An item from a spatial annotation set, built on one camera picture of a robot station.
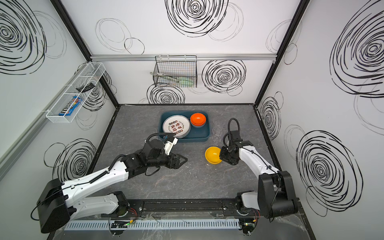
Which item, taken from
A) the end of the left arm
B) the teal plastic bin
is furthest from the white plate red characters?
the end of the left arm

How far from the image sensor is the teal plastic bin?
1018mm

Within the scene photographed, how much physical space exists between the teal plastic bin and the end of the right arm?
0.72ft

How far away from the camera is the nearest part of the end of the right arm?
62 cm

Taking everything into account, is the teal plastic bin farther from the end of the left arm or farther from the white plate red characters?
the end of the left arm
